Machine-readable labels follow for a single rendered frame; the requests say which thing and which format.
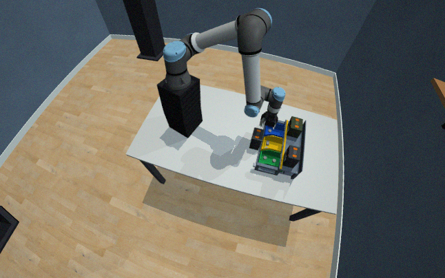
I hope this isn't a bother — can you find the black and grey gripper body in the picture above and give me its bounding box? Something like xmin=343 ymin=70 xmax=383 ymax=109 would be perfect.
xmin=263 ymin=109 xmax=278 ymax=127

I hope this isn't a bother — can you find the yellow open bin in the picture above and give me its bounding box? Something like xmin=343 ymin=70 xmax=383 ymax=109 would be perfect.
xmin=261 ymin=136 xmax=283 ymax=152

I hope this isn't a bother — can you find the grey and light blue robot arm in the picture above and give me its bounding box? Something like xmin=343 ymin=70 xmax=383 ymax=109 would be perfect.
xmin=163 ymin=8 xmax=285 ymax=118

